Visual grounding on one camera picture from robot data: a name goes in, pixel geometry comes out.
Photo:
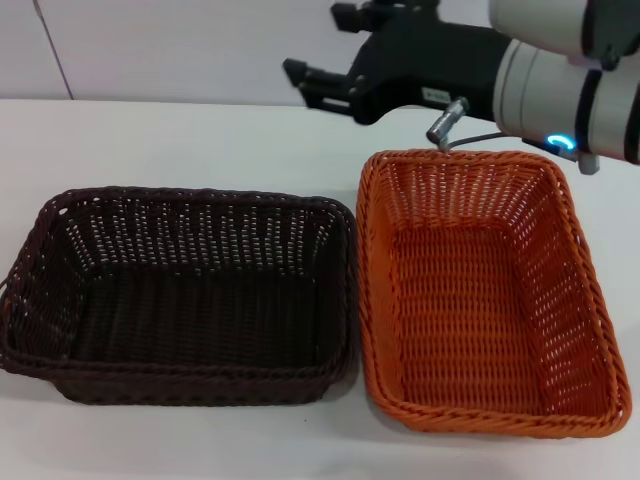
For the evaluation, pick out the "orange wicker basket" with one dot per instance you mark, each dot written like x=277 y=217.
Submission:
x=465 y=310

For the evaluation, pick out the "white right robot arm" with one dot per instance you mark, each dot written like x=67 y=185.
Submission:
x=540 y=85

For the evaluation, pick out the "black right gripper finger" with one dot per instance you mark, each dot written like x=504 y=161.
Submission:
x=327 y=90
x=357 y=15

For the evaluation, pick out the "dark brown wicker basket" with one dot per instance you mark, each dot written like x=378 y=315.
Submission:
x=190 y=310

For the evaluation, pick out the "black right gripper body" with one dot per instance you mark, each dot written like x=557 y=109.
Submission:
x=420 y=65

